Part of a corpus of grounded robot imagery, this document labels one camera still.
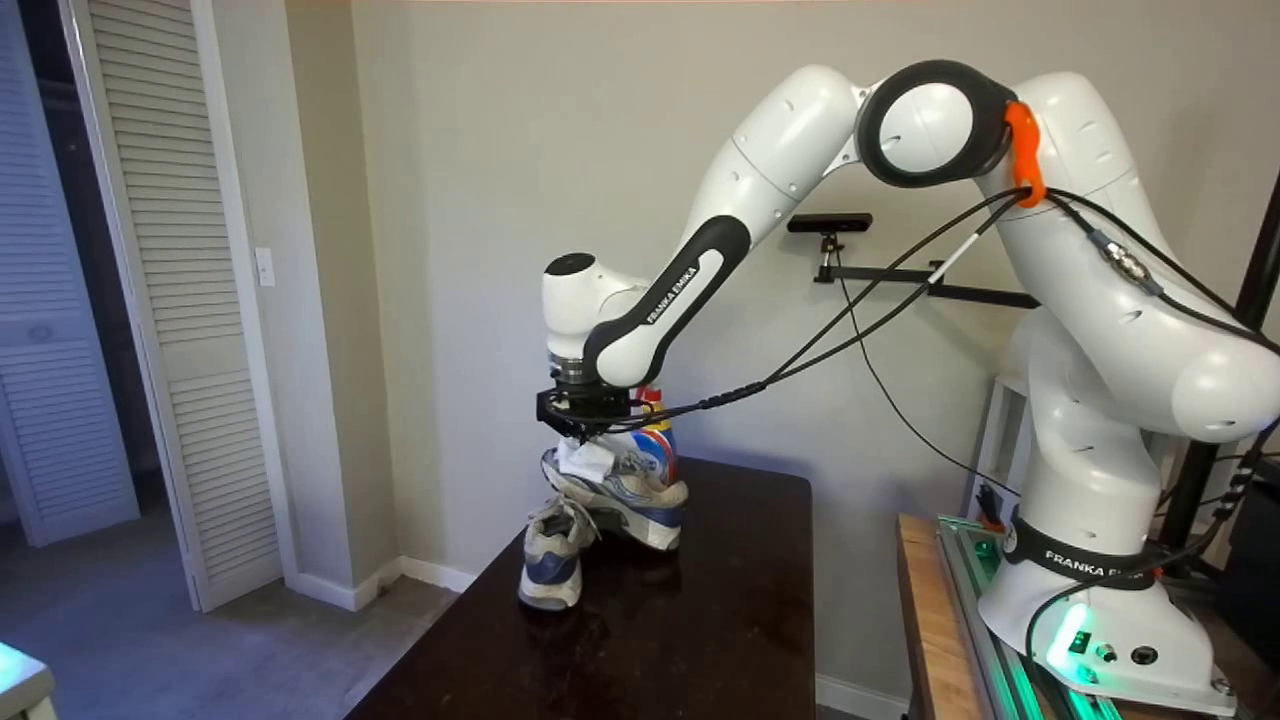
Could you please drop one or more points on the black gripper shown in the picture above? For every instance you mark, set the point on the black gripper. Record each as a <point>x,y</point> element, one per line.
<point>586,409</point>

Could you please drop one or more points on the white paper napkin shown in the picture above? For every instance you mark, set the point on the white paper napkin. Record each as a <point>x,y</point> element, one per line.
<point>580,466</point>

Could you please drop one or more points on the grey blue running shoe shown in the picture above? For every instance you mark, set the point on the grey blue running shoe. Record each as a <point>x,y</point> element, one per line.
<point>647,502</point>
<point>551,565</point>

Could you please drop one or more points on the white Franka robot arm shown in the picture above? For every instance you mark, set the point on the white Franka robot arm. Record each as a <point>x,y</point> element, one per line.
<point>1105,375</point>

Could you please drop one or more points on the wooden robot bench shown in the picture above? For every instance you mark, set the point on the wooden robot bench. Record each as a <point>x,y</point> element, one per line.
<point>933,624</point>

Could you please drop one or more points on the white framed panel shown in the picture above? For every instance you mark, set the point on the white framed panel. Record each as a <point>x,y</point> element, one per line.
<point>984,427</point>

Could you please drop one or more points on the small dark device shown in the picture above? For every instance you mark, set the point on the small dark device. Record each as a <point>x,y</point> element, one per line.
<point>999,506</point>

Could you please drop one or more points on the white louvred closet door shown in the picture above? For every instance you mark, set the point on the white louvred closet door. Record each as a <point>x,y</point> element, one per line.
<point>173,265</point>
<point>53,400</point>

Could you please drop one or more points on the white nightstand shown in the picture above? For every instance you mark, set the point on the white nightstand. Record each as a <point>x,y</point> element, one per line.
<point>21,681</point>

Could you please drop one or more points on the black equipment box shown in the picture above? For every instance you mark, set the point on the black equipment box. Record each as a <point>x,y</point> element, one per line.
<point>1255,562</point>

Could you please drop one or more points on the black bar camera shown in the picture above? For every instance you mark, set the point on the black bar camera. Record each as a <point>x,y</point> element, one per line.
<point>827,221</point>

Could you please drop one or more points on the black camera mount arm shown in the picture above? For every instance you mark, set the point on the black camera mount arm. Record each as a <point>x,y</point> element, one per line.
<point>933,282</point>

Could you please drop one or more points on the white light switch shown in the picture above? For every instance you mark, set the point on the white light switch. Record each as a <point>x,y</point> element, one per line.
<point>265,265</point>

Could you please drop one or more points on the black metal post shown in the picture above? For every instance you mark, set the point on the black metal post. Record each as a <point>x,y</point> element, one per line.
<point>1261,265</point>

